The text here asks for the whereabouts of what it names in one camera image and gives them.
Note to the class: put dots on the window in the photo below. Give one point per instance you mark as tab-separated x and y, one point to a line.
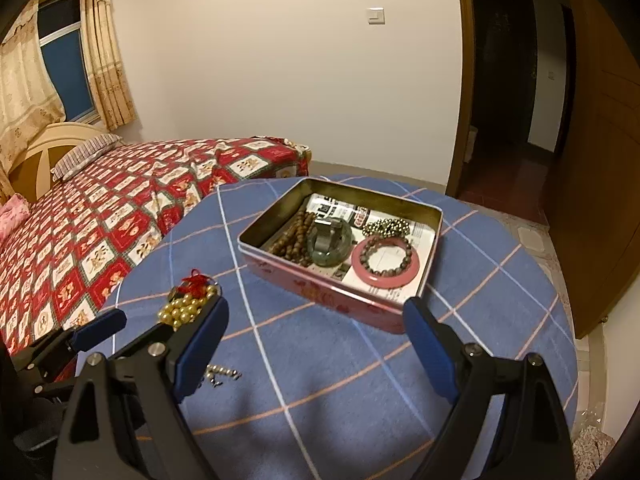
65	65

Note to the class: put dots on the green jade bangle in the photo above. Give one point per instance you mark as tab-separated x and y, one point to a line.
345	245

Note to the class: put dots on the printed paper sheet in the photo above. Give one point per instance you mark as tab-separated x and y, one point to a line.
425	245

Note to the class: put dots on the pink tin box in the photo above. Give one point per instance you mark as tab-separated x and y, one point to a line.
325	302

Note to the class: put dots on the pink floral pillow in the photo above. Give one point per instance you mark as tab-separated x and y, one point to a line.
12	215

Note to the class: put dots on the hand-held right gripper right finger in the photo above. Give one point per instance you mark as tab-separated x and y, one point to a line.
430	350

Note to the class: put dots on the narrow yellow floral curtain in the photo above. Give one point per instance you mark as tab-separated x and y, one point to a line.
107	60

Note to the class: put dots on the red printed bedspread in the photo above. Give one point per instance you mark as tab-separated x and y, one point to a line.
125	200

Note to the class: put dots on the white light switch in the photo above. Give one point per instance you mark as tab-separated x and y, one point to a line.
376	16

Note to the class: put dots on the wooden door frame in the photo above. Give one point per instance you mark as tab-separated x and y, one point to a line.
462	85

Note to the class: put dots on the wide yellow floral curtain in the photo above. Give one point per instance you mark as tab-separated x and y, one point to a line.
25	95

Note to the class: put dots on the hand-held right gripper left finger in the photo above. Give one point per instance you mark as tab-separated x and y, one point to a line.
200	345

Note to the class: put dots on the striped pillow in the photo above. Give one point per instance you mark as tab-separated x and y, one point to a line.
85	155

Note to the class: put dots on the blue checked tablecloth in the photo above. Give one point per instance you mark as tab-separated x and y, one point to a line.
325	400

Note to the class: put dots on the wooden door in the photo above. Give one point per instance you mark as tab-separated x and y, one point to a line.
600	185

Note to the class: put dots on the cream wooden headboard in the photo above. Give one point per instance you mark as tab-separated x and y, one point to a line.
40	155

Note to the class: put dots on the pink bangle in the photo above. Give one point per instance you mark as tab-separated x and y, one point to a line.
387	281

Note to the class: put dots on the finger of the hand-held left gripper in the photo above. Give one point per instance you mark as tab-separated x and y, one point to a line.
97	330

